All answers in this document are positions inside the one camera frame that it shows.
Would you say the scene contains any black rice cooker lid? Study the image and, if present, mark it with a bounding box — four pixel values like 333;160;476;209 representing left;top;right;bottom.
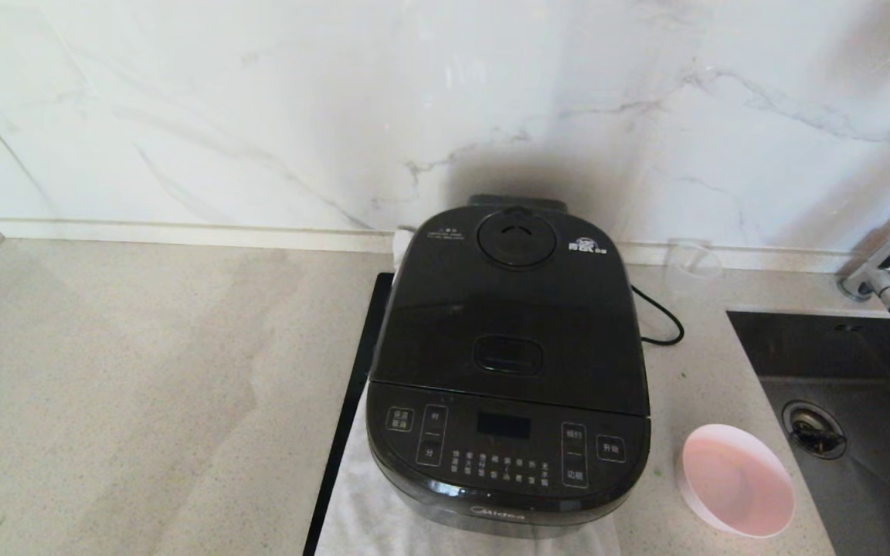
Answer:
370;195;651;419

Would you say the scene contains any pink bowl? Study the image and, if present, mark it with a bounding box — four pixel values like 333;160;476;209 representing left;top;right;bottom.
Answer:
680;423;797;539

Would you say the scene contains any black flat strip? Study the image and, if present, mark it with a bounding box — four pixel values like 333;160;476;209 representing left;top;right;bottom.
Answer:
303;273;396;556

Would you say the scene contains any white cloth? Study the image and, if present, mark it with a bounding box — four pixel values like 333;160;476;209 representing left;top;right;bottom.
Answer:
314;227;622;556

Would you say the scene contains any round sink drain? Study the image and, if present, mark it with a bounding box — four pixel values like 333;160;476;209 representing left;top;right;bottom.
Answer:
781;399;848;461

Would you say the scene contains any steel sink basin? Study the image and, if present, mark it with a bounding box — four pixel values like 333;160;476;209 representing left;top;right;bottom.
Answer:
726;310;890;556

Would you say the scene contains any chrome faucet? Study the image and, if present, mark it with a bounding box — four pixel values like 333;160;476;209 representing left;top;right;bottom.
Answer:
837;202;890;316

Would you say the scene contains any black power cord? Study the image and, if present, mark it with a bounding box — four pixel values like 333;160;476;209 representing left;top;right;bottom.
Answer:
628;285;685;347

